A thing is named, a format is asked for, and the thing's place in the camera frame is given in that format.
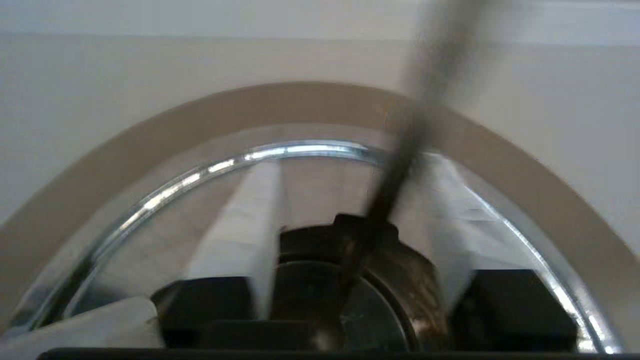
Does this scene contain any tissue-wrapped left gripper left finger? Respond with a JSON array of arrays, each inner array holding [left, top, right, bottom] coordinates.
[[151, 160, 288, 347]]

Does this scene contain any tissue-wrapped left gripper right finger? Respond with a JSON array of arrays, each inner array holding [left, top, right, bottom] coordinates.
[[414, 152, 579, 350]]

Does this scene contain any metal ladle handle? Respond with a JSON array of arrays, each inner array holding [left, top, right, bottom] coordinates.
[[310, 0, 488, 351]]

